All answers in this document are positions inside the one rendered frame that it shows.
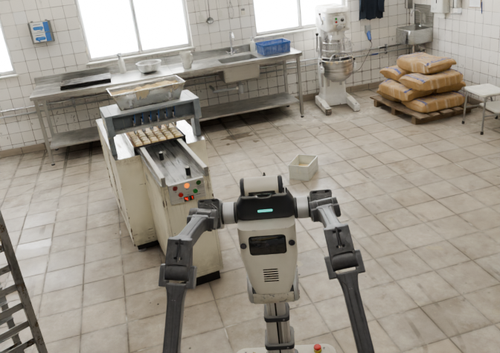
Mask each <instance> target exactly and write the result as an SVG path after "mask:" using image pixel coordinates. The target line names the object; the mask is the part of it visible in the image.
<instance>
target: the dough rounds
mask: <svg viewBox="0 0 500 353"><path fill-rule="evenodd" d="M153 128H154V130H153V132H152V131H151V130H150V128H147V129H146V133H143V132H142V130H138V135H136V134H134V131H133V132H129V133H126V135H127V136H128V138H129V140H130V141H131V142H132V144H133V146H134V147H137V146H141V145H145V144H151V143H154V142H157V141H164V140H167V139H173V138H176V137H180V136H183V135H182V134H181V133H180V132H179V131H178V130H177V129H176V128H175V127H174V126H173V125H172V124H171V123H169V128H167V127H166V124H163V125H162V126H161V130H160V129H159V128H158V126H156V127H153Z"/></svg>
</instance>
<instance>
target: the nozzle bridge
mask: <svg viewBox="0 0 500 353"><path fill-rule="evenodd" d="M174 106H175V116H176V117H175V118H173V114H172V109H174ZM166 107H167V120H165V117H164V111H166ZM158 109H159V118H160V121H157V118H156V113H158ZM150 111H151V119H152V123H151V124H150V122H149V118H148V117H149V116H148V115H150ZM142 113H143V119H144V125H141V116H142ZM100 114H101V117H102V121H103V126H104V128H105V130H106V135H107V138H108V143H109V148H110V152H111V154H112V156H117V155H118V153H117V149H116V146H115V140H114V137H116V135H120V134H123V133H129V132H133V131H136V130H142V129H147V128H150V127H156V126H160V125H163V124H169V123H173V122H177V121H184V120H187V119H190V120H191V125H192V130H193V133H194V134H195V135H196V136H201V135H202V134H201V130H200V124H199V118H201V117H202V113H201V108H200V103H199V98H198V97H197V96H195V95H194V94H193V93H192V92H190V91H188V90H184V91H182V93H181V96H180V99H176V100H173V101H166V102H162V103H158V104H152V105H148V106H141V107H137V108H134V109H127V110H123V111H120V109H119V108H118V106H117V104H114V105H110V106H104V107H100ZM134 114H135V125H136V127H134V126H133V123H132V118H134Z"/></svg>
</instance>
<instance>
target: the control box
mask: <svg viewBox="0 0 500 353"><path fill-rule="evenodd" d="M198 180H200V181H201V183H200V185H197V184H196V181H198ZM186 183H188V184H189V187H188V188H186V187H185V184H186ZM175 186H176V187H177V190H176V191H174V190H173V187H175ZM167 188H168V192H169V196H170V203H171V205H175V204H178V203H183V202H186V199H187V201H189V200H191V199H190V196H193V200H194V199H197V198H200V197H205V196H206V191H205V182H204V177H203V176H198V177H195V178H192V179H186V180H183V181H180V182H175V183H172V184H169V185H167ZM195 188H196V189H197V190H198V192H197V193H194V192H193V190H194V189H195ZM179 193H183V197H180V196H179ZM185 198H186V199H185Z"/></svg>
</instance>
